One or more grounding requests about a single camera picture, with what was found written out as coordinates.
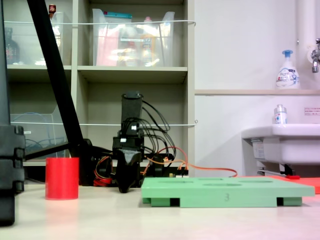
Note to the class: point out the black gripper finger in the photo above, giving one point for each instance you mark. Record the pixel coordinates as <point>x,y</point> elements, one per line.
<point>125,175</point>

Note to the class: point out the red cylinder block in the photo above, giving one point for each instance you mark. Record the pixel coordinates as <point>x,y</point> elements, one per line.
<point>62,177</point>

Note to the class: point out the green shape-hole board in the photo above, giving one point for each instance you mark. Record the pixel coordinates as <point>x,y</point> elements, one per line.
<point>212,195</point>

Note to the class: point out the small red flat block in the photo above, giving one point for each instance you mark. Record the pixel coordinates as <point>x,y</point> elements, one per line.
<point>293,177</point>

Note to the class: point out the circuit board with connectors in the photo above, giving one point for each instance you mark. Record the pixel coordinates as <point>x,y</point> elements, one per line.
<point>181,173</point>

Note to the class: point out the beige shelf unit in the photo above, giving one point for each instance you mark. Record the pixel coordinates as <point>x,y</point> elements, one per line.
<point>132,72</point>

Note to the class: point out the thin black tripod strut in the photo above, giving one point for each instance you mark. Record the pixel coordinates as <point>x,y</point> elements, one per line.
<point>47,150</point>

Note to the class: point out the yellow labelled bottle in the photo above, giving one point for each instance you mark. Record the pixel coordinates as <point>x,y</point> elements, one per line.
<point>148,47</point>

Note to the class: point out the large clear plastic bin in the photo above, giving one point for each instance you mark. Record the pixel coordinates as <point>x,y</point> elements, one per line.
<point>132,45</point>

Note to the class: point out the black tripod leg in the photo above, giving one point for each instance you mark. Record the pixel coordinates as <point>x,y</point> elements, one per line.
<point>55,75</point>

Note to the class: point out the notched black stack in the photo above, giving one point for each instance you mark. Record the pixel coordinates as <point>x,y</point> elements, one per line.
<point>10,155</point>

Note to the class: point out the teal-topped package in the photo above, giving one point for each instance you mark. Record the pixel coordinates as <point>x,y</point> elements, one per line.
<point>117,15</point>

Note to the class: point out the clear bin with dark bottle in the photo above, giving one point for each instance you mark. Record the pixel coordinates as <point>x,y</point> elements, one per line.
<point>25,42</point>

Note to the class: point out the dark glass bottle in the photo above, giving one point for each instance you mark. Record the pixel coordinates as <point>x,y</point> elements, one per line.
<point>11,50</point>

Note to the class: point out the red-capped small bottle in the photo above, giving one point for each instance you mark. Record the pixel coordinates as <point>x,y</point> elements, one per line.
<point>52,9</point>

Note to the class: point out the small clear sanitizer bottle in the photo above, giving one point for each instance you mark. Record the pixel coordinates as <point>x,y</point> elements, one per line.
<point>280,116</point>

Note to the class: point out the white sink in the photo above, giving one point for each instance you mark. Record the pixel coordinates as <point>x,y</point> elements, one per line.
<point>287,142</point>

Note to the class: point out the white blue-pump soap bottle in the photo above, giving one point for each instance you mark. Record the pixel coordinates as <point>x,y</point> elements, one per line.
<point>287,75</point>

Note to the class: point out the red flat mat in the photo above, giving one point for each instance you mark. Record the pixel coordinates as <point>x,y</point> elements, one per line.
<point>307,183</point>

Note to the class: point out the metal faucet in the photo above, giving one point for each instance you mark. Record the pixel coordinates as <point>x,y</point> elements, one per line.
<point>315,57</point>

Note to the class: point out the dark grey upright post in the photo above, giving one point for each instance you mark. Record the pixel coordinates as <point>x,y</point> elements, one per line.
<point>3,75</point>

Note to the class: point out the red-print wall label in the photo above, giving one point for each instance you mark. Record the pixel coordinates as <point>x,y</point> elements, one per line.
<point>312,111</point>

